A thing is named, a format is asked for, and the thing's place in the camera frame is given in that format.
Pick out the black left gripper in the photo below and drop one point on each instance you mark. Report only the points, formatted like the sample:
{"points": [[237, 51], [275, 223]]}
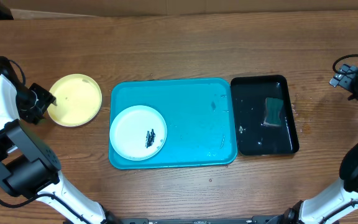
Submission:
{"points": [[47, 98]]}

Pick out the yellow-green plate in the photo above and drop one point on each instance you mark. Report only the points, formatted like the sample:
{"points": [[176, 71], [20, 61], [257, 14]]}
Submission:
{"points": [[78, 99]]}

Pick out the green sponge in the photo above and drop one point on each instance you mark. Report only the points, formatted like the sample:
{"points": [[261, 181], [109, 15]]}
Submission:
{"points": [[273, 107]]}

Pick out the light blue plate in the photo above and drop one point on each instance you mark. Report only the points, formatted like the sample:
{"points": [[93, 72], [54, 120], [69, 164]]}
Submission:
{"points": [[138, 133]]}

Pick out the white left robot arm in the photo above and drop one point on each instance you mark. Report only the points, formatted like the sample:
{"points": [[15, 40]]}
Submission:
{"points": [[30, 171]]}

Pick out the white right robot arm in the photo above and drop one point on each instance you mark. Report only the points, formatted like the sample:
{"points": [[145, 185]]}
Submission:
{"points": [[341, 197]]}

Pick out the black plastic tray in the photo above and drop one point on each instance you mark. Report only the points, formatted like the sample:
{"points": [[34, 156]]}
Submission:
{"points": [[248, 100]]}

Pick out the blue plastic tray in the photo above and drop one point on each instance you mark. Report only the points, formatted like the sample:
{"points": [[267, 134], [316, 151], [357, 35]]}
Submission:
{"points": [[199, 117]]}

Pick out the brown cardboard backdrop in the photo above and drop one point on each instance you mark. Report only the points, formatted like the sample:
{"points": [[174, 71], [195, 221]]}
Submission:
{"points": [[176, 7]]}

